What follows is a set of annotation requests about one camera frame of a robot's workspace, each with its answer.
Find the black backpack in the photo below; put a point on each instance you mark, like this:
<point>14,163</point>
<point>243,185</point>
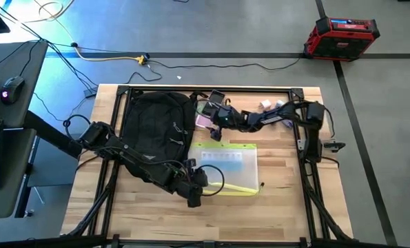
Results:
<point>156,120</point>

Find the blue white pill organizer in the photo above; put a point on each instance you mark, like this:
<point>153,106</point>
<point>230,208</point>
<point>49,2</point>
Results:
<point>225,162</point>

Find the black computer mouse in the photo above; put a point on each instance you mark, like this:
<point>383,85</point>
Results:
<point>12,89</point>

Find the pale green face mask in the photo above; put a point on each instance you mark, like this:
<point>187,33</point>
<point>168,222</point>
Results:
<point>200,107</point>

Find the black diagonal desk beam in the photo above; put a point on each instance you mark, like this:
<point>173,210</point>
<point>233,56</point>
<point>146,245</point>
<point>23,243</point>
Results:
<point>46,132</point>

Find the white charger cube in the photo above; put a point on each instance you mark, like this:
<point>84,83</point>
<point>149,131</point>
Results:
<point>265,104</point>

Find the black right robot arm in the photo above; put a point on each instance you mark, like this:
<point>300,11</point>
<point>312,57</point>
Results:
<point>315,144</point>

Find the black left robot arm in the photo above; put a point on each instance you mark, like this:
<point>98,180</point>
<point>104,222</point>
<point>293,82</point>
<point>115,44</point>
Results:
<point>129,155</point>

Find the black power adapter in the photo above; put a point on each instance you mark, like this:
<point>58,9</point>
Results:
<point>89,93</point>

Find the pink card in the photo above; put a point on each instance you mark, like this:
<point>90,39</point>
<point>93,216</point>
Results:
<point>203,121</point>

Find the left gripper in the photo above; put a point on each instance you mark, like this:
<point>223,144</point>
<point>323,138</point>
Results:
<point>191,186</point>

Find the small white blue item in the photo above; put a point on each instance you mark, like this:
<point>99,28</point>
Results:
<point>279,103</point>

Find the small purple item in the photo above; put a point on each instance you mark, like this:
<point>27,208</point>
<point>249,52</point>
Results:
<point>287,123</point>

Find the black smartphone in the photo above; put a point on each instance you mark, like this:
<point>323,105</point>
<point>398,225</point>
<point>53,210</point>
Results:
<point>216,97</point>

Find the black aluminium table frame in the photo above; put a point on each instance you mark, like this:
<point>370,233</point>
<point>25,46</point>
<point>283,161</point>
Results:
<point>259,90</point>

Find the dark grey desk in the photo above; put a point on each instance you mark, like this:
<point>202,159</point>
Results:
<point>15,172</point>
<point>32,86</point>

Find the red black jobsite radio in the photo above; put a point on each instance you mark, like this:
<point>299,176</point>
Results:
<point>339,41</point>

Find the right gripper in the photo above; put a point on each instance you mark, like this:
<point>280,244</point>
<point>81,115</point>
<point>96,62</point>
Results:
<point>227,118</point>

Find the clear mesh pouch yellow-green trim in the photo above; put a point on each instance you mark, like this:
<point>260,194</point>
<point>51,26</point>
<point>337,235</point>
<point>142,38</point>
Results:
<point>249,179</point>

